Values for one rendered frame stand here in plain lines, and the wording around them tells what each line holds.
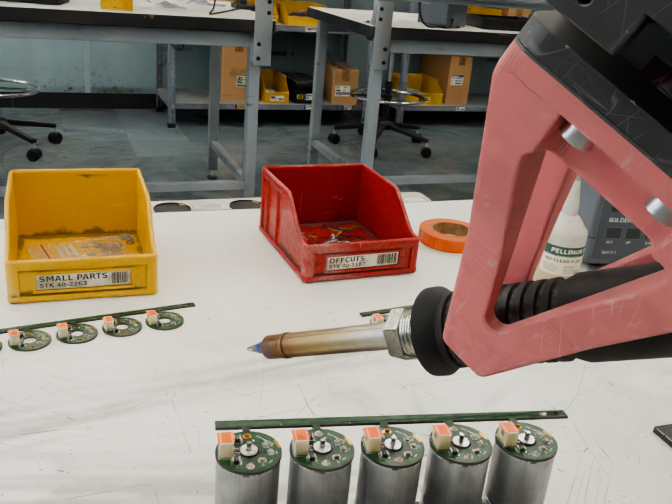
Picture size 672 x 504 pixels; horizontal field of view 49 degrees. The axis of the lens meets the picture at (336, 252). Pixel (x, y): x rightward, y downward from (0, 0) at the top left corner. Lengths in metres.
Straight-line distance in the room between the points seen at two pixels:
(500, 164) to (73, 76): 4.54
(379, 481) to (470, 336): 0.12
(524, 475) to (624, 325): 0.16
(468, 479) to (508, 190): 0.17
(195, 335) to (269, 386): 0.08
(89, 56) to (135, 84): 0.30
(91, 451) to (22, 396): 0.07
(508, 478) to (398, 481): 0.05
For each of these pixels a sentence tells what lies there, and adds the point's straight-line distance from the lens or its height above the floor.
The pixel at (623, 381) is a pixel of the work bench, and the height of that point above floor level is 0.75.
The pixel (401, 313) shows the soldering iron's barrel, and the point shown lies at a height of 0.90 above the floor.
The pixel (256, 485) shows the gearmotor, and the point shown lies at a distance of 0.29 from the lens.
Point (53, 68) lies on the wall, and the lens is 4.67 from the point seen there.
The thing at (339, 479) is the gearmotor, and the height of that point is 0.81.
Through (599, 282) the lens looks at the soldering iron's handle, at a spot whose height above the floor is 0.92.
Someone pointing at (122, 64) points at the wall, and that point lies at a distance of 4.69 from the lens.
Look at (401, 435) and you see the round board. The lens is 0.31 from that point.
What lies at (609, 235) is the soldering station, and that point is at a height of 0.78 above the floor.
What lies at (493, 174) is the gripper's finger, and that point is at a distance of 0.16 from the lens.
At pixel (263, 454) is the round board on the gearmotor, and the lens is 0.29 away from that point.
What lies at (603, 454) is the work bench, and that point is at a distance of 0.44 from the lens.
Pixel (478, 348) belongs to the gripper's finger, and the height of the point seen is 0.90.
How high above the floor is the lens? 0.99
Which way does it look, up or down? 22 degrees down
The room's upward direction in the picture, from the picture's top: 5 degrees clockwise
